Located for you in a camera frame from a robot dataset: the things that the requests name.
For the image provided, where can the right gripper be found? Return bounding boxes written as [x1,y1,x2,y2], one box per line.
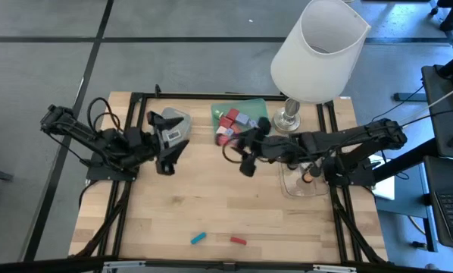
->
[239,116,286,178]

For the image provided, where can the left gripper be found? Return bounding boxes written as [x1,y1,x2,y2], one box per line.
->
[123,110,190,176]

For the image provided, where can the black hourglass red sand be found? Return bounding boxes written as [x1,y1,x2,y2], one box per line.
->
[214,133,232,148]

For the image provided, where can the green plastic tray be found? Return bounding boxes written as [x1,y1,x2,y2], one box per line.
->
[210,97,272,145]

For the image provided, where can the clear plastic bin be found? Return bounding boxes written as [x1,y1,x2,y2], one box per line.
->
[278,161,330,199]

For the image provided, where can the silver table lamp white shade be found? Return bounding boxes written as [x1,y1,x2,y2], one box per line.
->
[270,0,372,134]

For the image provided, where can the teal digital clock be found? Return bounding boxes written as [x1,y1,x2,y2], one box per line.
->
[189,231,208,246]

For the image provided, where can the white flat box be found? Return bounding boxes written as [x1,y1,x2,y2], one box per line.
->
[364,152,396,201]

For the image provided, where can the black desk support bar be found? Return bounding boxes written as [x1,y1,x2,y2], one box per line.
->
[372,138,439,184]

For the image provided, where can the grey desk foot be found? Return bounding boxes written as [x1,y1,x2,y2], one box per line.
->
[392,92,428,102]

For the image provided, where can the black desk with keyboard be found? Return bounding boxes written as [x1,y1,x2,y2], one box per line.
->
[423,155,453,252]

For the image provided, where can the black side desk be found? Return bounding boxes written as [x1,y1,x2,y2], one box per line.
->
[420,47,453,160]

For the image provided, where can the black aluminium table frame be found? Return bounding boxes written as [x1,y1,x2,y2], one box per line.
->
[70,83,389,266]

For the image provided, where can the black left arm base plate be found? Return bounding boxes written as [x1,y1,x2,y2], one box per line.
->
[86,153,141,182]

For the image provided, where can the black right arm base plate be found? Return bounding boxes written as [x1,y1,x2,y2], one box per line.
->
[321,155,375,187]

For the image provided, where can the black camera mount beam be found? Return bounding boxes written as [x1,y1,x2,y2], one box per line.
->
[0,254,453,273]

